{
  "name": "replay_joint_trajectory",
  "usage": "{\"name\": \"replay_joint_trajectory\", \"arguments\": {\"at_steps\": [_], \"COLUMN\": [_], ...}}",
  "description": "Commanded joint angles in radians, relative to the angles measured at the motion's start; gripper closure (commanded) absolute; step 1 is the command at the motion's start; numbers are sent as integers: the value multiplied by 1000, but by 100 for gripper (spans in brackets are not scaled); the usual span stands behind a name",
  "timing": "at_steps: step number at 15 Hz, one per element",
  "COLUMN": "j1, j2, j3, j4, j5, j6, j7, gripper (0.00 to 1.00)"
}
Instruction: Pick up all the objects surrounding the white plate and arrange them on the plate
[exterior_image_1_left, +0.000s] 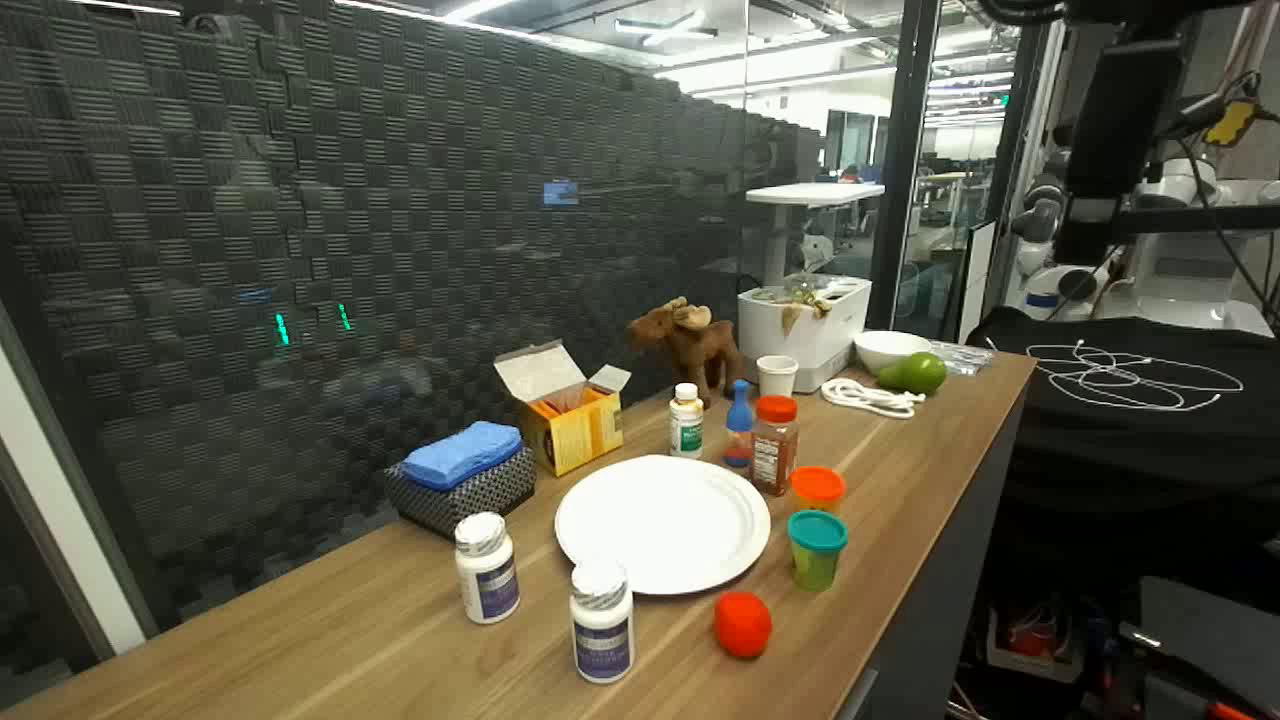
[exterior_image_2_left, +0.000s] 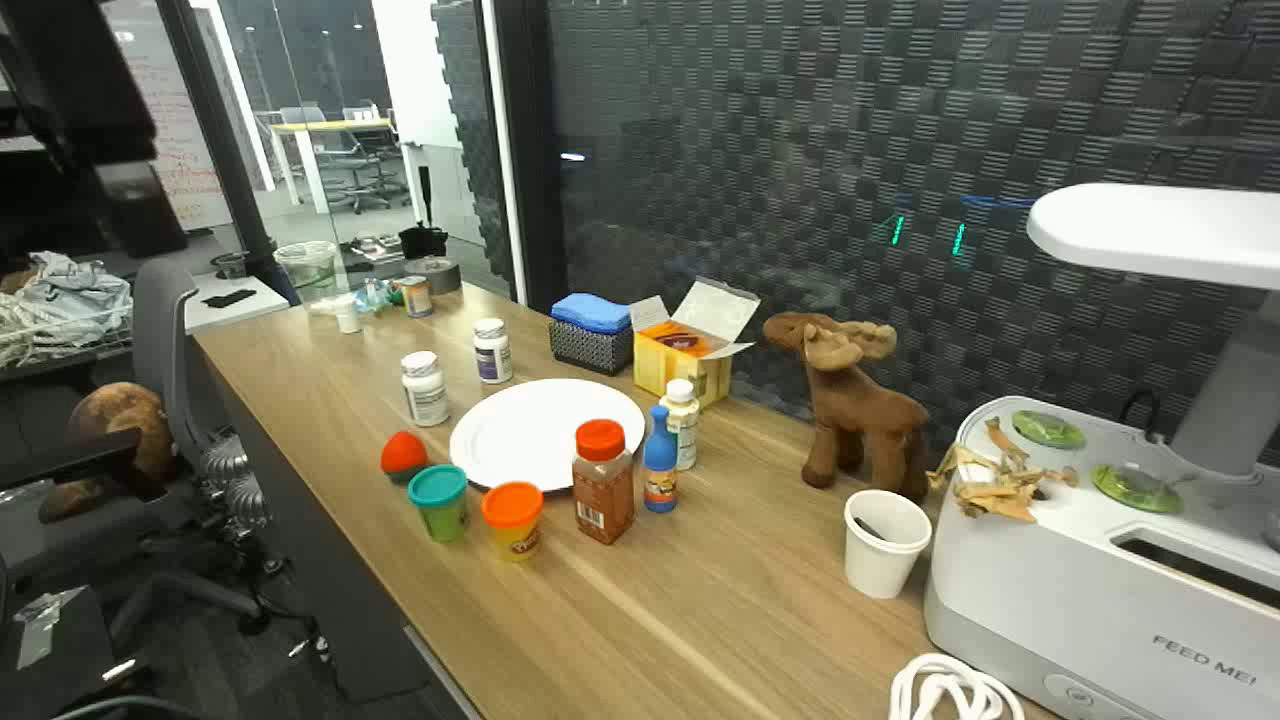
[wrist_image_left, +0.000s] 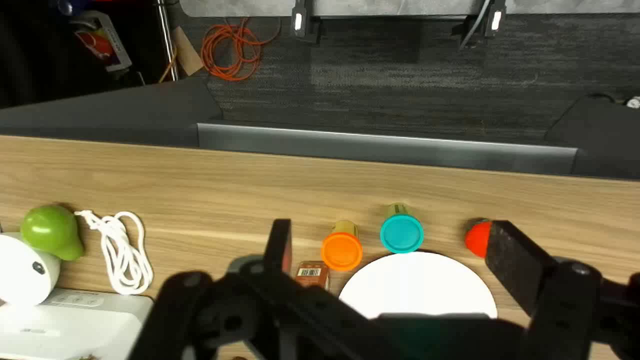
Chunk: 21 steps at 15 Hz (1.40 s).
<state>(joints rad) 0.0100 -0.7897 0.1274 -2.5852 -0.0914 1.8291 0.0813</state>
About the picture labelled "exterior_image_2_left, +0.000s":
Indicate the spice jar orange lid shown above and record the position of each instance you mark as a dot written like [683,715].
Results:
[602,493]

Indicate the yellow dough tub orange lid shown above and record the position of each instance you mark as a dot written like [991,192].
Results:
[512,513]

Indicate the white round plate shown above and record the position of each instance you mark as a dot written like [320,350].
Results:
[534,434]

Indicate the open yellow cardboard box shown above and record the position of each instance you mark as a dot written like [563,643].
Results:
[667,365]

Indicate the grey woven basket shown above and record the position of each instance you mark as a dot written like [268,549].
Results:
[585,350]

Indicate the white bottle green label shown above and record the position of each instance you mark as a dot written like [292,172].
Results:
[687,419]

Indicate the folded blue cloth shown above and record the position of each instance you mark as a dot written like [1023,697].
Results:
[588,315]

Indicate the small blue bottle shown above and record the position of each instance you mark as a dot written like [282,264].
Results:
[661,460]

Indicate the brown moose plush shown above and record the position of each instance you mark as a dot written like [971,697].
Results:
[865,405]

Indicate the small tin can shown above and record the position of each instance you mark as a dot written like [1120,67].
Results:
[416,296]

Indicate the small black pot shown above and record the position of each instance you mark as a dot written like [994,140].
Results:
[426,241]

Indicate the orange ball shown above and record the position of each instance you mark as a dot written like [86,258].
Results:
[403,459]

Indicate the small teal object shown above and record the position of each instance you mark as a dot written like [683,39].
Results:
[379,296]

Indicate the tiny white cup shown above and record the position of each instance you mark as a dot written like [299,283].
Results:
[346,319]

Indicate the white paper cup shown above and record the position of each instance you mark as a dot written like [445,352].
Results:
[881,553]

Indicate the clear plastic container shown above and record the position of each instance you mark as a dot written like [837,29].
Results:
[308,274]

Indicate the dried tan plant roots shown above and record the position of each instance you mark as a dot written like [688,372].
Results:
[999,493]

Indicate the yellow background desk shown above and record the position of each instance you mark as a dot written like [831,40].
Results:
[326,128]

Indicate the white cabinet box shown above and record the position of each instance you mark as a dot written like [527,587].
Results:
[244,319]

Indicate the green fruit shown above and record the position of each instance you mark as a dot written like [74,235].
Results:
[1048,431]

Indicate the black remote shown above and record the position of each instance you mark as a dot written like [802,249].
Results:
[228,296]

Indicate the black slanted pole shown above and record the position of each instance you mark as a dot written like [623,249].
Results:
[220,146]

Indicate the white hydroponic planter with lamp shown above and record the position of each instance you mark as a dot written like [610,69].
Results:
[1064,587]

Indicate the grey office chair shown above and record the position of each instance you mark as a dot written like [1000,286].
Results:
[163,345]

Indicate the green planter pod lid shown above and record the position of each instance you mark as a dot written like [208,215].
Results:
[1137,490]

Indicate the round brown plush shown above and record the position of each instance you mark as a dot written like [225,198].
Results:
[121,413]

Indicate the pile of pale cloth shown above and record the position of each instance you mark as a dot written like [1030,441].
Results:
[65,304]

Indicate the black case white label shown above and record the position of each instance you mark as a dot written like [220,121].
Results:
[65,664]

